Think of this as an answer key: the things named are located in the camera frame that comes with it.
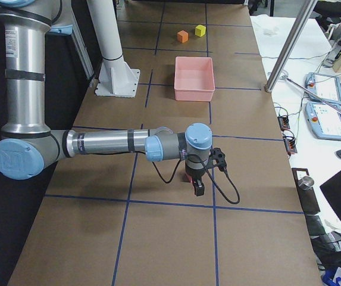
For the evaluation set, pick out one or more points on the metal rod green tip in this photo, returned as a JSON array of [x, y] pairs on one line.
[[311, 93]]

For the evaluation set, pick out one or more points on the yellow foam block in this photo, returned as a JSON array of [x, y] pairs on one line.
[[200, 30]]

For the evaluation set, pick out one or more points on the metal cylinder weight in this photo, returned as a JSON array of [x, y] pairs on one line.
[[305, 183]]

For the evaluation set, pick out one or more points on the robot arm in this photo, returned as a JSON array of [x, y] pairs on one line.
[[30, 142]]

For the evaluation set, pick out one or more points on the orange relay board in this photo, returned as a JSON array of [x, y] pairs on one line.
[[290, 144], [284, 122]]

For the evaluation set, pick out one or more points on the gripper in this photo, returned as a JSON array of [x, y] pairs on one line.
[[194, 173]]

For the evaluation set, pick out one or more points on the orange relay board far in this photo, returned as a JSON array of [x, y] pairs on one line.
[[284, 122]]

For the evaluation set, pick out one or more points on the aluminium frame post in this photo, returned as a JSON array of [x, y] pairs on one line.
[[291, 40]]

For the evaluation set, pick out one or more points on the teach pendant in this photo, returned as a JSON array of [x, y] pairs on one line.
[[324, 121], [324, 86]]

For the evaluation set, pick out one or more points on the pink plastic bin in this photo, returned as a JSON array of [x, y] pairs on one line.
[[194, 79]]

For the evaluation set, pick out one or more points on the white pole with base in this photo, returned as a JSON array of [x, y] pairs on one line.
[[116, 78]]

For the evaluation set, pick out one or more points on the teach pendant far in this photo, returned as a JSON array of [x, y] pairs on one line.
[[324, 86]]

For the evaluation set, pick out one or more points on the orange foam block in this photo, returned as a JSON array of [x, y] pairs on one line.
[[182, 36]]

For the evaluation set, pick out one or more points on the teach pendant near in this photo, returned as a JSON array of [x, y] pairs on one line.
[[324, 121]]

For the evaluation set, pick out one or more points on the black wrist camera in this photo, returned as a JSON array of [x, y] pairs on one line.
[[219, 159]]

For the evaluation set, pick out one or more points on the orange relay board near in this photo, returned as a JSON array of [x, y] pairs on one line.
[[290, 144]]

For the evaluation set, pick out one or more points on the pink foam block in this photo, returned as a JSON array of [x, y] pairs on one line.
[[187, 178]]

